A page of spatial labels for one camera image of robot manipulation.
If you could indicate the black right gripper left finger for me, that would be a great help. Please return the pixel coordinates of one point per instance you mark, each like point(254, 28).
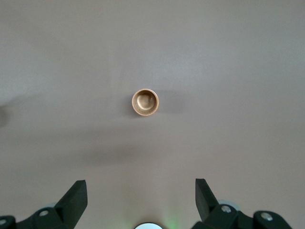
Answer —
point(71, 202)

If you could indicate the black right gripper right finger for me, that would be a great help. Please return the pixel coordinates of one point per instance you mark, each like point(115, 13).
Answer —
point(206, 202)

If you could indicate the brown wooden cup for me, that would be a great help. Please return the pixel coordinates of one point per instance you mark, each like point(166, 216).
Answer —
point(134, 107)

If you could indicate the white round disc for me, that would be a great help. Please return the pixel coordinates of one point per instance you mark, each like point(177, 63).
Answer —
point(148, 226)

